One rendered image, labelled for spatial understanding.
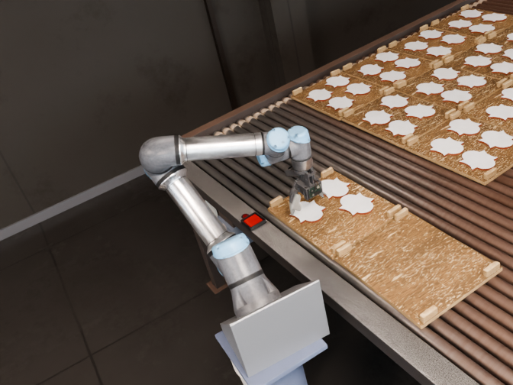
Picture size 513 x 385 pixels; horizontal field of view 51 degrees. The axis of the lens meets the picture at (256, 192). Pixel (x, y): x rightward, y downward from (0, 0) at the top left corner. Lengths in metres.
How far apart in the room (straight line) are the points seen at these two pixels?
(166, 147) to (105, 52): 2.55
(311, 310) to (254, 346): 0.20
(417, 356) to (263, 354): 0.44
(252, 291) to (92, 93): 2.89
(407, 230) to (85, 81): 2.86
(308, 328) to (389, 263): 0.37
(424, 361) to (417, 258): 0.39
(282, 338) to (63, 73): 2.95
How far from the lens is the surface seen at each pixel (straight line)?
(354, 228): 2.03
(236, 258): 1.63
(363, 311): 1.77
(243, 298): 1.63
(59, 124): 4.28
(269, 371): 1.73
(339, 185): 2.23
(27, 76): 4.14
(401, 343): 1.69
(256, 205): 2.26
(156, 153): 1.73
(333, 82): 3.06
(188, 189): 1.82
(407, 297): 1.77
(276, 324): 1.63
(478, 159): 2.33
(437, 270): 1.86
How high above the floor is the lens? 2.25
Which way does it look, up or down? 35 degrees down
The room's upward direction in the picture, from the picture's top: 14 degrees counter-clockwise
